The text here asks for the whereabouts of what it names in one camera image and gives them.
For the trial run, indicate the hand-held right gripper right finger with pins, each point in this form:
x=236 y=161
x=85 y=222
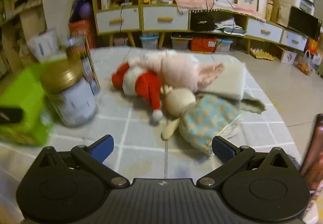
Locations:
x=222 y=150

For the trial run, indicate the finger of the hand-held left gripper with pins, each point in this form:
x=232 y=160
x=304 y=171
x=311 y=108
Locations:
x=12 y=115

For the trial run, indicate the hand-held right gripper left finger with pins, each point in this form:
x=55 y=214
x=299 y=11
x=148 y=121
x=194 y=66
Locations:
x=103 y=148

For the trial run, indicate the bunny doll blue dress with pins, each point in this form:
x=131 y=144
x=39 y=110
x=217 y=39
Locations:
x=201 y=123

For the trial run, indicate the green plastic tray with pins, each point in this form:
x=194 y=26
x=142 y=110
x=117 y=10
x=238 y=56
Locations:
x=27 y=82

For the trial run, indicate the red santa plush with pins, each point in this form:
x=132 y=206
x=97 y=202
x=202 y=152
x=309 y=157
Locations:
x=146 y=82

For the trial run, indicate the pink plush rabbit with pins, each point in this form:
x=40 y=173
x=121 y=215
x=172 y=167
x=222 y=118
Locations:
x=176 y=70

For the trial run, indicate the grey checked mat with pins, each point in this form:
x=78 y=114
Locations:
x=141 y=138

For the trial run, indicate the gold lid jar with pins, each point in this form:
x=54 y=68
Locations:
x=75 y=103

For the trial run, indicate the white printed bag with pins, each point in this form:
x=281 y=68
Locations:
x=43 y=45

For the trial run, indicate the tall metal can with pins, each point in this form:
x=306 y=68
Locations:
x=88 y=70

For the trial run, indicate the wooden shelving unit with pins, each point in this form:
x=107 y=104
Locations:
x=27 y=19

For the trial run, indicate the small clear storage box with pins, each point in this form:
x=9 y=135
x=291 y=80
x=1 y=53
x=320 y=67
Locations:
x=224 y=46

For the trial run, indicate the stack of egg trays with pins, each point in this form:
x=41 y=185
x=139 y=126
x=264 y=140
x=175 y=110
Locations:
x=262 y=54

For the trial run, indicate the orange box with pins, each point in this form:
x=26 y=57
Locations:
x=203 y=45

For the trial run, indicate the red printed bucket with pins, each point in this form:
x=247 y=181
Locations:
x=80 y=32

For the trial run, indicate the pink storage box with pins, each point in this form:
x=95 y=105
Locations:
x=120 y=41

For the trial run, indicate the white cardboard box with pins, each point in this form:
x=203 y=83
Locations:
x=287 y=56

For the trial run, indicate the blue lid storage box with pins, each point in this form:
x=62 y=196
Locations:
x=150 y=42

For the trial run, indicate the grey storage box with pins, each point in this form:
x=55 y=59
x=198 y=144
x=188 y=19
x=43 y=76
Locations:
x=181 y=42

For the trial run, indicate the bag of oranges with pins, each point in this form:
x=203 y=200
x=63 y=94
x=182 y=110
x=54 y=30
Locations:
x=304 y=66

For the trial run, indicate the pile of white papers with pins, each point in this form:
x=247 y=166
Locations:
x=229 y=26

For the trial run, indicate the long low wooden cabinet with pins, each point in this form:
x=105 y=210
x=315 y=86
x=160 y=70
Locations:
x=262 y=31

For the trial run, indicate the black bag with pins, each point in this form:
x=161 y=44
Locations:
x=201 y=21

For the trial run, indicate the red paper bag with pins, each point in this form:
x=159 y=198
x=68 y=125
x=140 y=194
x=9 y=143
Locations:
x=312 y=45

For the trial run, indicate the wooden drawer cabinet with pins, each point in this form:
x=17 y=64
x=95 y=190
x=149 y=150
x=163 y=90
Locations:
x=164 y=16

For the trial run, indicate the white carton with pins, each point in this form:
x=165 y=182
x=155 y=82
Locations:
x=106 y=2

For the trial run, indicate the beige box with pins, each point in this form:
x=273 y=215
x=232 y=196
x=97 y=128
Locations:
x=281 y=12

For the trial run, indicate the black microwave oven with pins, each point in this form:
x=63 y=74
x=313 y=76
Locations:
x=302 y=22

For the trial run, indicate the pink cloth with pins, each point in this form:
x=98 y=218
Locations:
x=191 y=2

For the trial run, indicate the white printer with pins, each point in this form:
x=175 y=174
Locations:
x=300 y=2

